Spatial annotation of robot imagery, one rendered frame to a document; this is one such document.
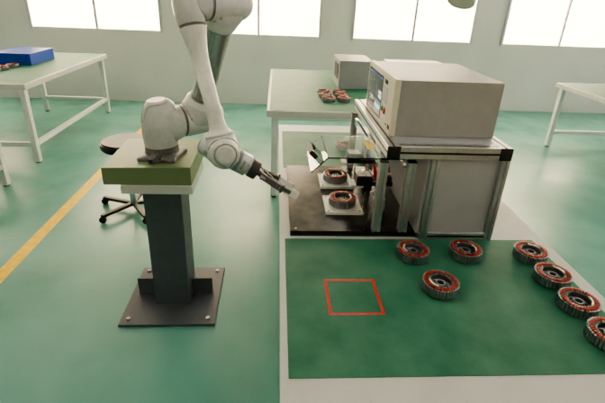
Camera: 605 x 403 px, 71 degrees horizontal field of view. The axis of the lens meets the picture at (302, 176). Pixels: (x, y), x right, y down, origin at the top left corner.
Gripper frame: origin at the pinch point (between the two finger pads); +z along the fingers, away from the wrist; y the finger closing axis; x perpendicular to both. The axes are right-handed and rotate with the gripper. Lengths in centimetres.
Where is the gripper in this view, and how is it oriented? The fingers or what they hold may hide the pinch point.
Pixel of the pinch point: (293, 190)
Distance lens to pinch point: 170.8
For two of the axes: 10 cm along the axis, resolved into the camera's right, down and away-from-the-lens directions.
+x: 5.1, -8.5, -1.2
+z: 8.4, 4.7, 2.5
